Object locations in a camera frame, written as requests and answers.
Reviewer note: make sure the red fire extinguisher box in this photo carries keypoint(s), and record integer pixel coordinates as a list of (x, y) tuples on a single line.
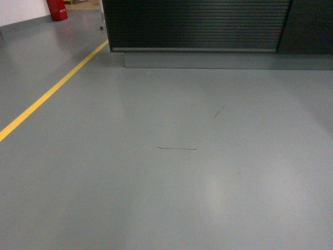
[(57, 10)]

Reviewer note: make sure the black checkout counter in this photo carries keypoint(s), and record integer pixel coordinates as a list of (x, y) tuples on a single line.
[(281, 35)]

